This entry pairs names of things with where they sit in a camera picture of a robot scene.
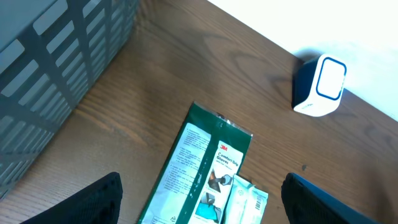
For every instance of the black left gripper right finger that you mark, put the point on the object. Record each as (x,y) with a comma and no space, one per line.
(306,203)

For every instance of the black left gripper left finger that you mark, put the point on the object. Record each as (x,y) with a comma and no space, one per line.
(98,203)

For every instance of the mint green wipes pack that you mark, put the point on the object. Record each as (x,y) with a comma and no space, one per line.
(246,203)

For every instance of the white green package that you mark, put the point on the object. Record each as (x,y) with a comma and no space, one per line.
(195,182)

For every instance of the white black barcode scanner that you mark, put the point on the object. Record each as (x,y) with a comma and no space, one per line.
(318,86)

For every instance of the grey plastic mesh basket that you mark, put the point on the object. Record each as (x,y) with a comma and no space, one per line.
(52,53)

